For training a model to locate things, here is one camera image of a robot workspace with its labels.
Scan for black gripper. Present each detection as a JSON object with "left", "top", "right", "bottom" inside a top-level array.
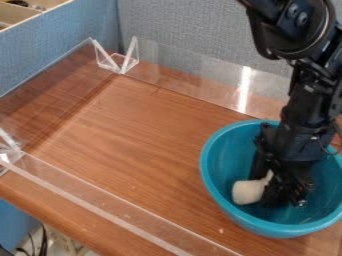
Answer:
[{"left": 248, "top": 119, "right": 337, "bottom": 208}]

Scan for white brown toy mushroom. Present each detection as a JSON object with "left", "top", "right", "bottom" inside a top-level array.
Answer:
[{"left": 231, "top": 171, "right": 274, "bottom": 205}]

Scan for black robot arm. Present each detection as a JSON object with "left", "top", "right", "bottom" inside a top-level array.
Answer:
[{"left": 238, "top": 0, "right": 342, "bottom": 207}]

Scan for blue plastic bowl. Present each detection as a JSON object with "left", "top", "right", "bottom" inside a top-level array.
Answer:
[{"left": 199, "top": 120, "right": 342, "bottom": 238}]

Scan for clear acrylic front barrier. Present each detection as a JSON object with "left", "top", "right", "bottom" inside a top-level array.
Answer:
[{"left": 0, "top": 128, "right": 242, "bottom": 256}]

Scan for clear acrylic barrier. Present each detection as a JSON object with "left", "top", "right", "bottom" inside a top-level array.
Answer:
[
  {"left": 0, "top": 128, "right": 242, "bottom": 256},
  {"left": 0, "top": 40, "right": 112, "bottom": 144},
  {"left": 126, "top": 37, "right": 290, "bottom": 120}
]

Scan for clear acrylic back barrier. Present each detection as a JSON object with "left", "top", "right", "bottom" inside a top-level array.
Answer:
[{"left": 126, "top": 37, "right": 290, "bottom": 120}]

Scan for clear acrylic left barrier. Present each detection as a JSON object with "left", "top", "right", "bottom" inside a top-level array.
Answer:
[{"left": 0, "top": 40, "right": 112, "bottom": 144}]

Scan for wooden shelf unit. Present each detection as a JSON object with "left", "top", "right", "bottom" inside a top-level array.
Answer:
[{"left": 0, "top": 0, "right": 75, "bottom": 33}]

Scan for clear acrylic corner bracket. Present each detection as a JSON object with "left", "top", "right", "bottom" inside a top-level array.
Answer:
[{"left": 91, "top": 37, "right": 140, "bottom": 75}]

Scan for black cables under table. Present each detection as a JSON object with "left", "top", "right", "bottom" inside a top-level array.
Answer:
[{"left": 0, "top": 223, "right": 51, "bottom": 256}]

